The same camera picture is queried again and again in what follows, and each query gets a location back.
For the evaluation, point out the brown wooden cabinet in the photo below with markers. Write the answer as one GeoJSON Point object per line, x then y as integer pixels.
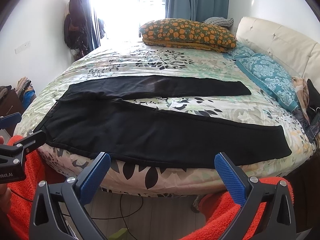
{"type": "Point", "coordinates": [11, 104]}

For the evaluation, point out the cream padded headboard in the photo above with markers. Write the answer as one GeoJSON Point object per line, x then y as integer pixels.
{"type": "Point", "coordinates": [297, 53]}

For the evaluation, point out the dark hanging jackets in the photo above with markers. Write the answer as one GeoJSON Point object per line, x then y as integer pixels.
{"type": "Point", "coordinates": [75, 32]}

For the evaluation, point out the teal damask pillow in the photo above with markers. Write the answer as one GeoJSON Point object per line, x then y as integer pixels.
{"type": "Point", "coordinates": [271, 77]}

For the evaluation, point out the person's left hand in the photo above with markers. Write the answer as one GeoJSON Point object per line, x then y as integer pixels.
{"type": "Point", "coordinates": [5, 198]}

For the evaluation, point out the checkered grey pillow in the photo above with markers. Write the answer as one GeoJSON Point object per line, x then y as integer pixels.
{"type": "Point", "coordinates": [220, 21]}

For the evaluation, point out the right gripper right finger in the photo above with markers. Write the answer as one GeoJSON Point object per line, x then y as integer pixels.
{"type": "Point", "coordinates": [278, 218]}

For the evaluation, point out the beige patterned cloth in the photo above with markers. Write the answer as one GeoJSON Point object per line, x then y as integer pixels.
{"type": "Point", "coordinates": [302, 93]}

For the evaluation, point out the pile of clothes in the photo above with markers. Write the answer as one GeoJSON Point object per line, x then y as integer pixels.
{"type": "Point", "coordinates": [25, 92]}

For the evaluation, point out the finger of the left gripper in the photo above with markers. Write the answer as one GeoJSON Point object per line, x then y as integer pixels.
{"type": "Point", "coordinates": [10, 120]}
{"type": "Point", "coordinates": [16, 154]}

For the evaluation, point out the white wall switch panel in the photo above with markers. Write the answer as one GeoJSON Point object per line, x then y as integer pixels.
{"type": "Point", "coordinates": [22, 47]}

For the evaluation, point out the green floor object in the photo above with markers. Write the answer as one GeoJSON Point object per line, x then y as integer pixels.
{"type": "Point", "coordinates": [121, 234]}

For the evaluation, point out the orange floral folded quilt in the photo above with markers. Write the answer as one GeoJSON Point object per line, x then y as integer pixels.
{"type": "Point", "coordinates": [181, 33]}

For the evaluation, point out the black pants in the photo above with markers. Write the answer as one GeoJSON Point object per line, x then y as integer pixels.
{"type": "Point", "coordinates": [101, 116]}

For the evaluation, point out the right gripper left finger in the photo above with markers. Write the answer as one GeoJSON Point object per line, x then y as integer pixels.
{"type": "Point", "coordinates": [46, 219]}

